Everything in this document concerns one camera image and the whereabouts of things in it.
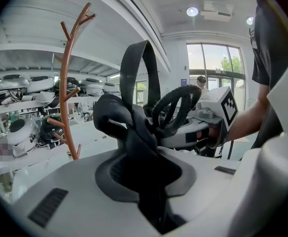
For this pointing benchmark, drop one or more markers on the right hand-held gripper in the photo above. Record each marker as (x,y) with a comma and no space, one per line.
(220,102)

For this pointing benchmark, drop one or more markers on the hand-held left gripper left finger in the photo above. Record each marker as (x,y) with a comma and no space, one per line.
(84,206)

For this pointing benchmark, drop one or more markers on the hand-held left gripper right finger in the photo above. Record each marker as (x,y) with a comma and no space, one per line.
(269,181)

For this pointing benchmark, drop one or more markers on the black backpack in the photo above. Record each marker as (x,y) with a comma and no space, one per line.
(139,132)

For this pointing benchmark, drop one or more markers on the brown branch-shaped coat rack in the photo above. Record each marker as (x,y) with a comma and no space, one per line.
(65,83)

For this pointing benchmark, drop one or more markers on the person's right forearm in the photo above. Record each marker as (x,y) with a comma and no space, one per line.
(247,117)

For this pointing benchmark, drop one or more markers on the person's right hand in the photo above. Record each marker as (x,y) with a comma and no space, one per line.
(208,134)

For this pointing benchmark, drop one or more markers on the glass entrance door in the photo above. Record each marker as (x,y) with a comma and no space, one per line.
(215,81)

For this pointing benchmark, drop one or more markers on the large glass window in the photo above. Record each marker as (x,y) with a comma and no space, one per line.
(215,57)

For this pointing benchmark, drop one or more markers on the row of white round devices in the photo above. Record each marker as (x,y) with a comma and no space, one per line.
(18,130)

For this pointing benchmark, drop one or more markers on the white shelving unit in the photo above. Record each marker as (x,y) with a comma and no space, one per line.
(35,105)

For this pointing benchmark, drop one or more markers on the round ceiling light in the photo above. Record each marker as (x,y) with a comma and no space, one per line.
(249,20)
(192,11)

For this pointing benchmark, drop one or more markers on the person's black shirt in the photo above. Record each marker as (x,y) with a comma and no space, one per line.
(269,46)

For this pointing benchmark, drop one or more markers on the white ceiling projector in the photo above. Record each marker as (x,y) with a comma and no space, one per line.
(216,10)

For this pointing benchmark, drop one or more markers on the blue wall sign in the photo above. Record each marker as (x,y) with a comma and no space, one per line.
(183,82)

